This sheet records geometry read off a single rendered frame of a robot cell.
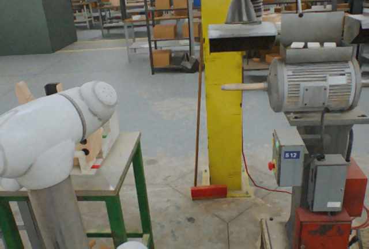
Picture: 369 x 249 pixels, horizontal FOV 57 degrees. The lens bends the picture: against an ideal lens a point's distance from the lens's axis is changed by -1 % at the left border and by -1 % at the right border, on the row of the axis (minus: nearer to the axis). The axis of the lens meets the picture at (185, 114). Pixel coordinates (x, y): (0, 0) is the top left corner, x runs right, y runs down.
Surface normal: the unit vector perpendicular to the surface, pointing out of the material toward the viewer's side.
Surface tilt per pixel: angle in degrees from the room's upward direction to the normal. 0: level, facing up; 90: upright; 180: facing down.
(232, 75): 90
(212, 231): 0
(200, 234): 0
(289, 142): 0
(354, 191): 90
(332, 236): 90
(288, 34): 90
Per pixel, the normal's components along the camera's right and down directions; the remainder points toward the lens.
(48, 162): 0.70, 0.33
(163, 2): -0.03, 0.39
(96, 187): -0.07, -0.92
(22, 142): 0.52, -0.11
